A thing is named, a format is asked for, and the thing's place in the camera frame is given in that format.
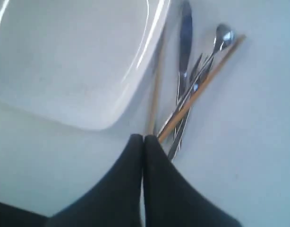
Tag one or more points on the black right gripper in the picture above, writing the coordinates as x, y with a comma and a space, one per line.
14, 217

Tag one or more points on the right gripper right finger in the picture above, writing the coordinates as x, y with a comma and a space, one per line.
170, 201

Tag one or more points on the steel fork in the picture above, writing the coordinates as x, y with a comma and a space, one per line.
199, 72

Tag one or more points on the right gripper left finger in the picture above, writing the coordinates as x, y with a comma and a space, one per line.
115, 200

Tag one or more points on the wooden chopstick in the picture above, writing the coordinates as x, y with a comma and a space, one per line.
190, 101
158, 73

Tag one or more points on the steel table knife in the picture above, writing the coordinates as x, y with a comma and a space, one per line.
185, 44

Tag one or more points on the white square plate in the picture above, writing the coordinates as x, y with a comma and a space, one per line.
77, 62

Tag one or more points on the steel spoon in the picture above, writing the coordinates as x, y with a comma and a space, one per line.
223, 39

